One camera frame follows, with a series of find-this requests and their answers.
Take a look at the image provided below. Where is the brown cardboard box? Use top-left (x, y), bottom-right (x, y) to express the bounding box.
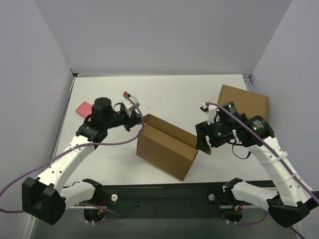
top-left (218, 85), bottom-right (268, 118)
top-left (136, 114), bottom-right (198, 181)

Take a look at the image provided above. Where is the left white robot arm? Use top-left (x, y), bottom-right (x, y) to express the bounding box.
top-left (22, 92), bottom-right (144, 225)

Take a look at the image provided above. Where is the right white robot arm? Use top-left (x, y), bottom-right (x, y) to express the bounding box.
top-left (195, 102), bottom-right (319, 228)

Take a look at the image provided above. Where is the small pink box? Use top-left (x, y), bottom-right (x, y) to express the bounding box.
top-left (75, 101), bottom-right (92, 118)

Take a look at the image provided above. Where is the folded brown cardboard box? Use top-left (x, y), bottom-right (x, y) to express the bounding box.
top-left (218, 85), bottom-right (268, 118)

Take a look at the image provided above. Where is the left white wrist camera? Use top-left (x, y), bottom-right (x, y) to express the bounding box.
top-left (122, 92), bottom-right (140, 117)

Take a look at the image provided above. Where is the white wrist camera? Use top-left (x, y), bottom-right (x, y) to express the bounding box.
top-left (122, 92), bottom-right (140, 117)
top-left (200, 102), bottom-right (219, 125)

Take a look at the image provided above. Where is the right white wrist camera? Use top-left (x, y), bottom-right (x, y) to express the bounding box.
top-left (200, 102), bottom-right (219, 125)

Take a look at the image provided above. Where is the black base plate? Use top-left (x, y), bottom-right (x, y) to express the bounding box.
top-left (74, 182), bottom-right (272, 220)

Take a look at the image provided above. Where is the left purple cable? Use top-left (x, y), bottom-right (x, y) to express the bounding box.
top-left (0, 96), bottom-right (145, 222)

